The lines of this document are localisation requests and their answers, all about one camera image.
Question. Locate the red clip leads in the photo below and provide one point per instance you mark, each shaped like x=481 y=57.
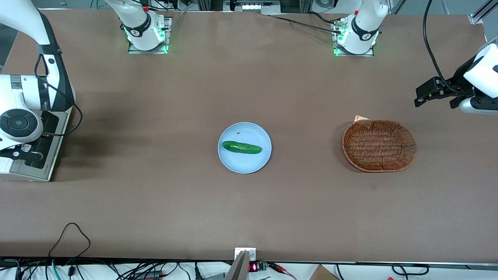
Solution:
x=282 y=269

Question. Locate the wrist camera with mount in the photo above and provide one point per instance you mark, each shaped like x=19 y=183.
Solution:
x=23 y=156
x=476 y=105

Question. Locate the aluminium frame profile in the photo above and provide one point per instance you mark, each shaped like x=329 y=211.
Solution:
x=480 y=15

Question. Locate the brown wicker basket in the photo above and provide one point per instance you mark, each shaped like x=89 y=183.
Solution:
x=379 y=146

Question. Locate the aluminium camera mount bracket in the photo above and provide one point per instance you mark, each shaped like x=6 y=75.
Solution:
x=243 y=264

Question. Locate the green cucumber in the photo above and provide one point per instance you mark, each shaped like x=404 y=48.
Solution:
x=241 y=147

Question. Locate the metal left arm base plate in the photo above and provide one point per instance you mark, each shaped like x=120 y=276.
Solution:
x=334 y=42

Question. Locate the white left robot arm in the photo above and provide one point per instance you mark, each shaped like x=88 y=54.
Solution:
x=365 y=23

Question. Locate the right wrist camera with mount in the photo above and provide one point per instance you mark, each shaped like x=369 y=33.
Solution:
x=23 y=156

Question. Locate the white toaster oven body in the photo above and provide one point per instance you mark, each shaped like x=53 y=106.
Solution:
x=4 y=169

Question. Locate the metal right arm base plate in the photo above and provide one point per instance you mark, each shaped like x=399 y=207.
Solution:
x=168 y=27

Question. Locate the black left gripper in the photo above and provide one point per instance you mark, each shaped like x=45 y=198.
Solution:
x=460 y=78

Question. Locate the red digit display module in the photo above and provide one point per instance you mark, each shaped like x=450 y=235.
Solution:
x=255 y=267

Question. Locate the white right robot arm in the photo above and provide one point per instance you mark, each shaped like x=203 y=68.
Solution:
x=23 y=19

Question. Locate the light blue plate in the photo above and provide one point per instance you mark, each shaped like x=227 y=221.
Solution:
x=245 y=161

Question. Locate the grey white power unit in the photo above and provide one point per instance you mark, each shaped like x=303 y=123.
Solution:
x=253 y=7

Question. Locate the small paper tag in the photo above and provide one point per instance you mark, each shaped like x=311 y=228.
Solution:
x=360 y=118

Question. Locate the brown cardboard box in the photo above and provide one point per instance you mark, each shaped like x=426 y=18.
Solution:
x=323 y=274

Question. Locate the black power plug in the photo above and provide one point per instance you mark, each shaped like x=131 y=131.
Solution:
x=198 y=272

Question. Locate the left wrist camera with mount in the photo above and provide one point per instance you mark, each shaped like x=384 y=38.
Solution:
x=476 y=105

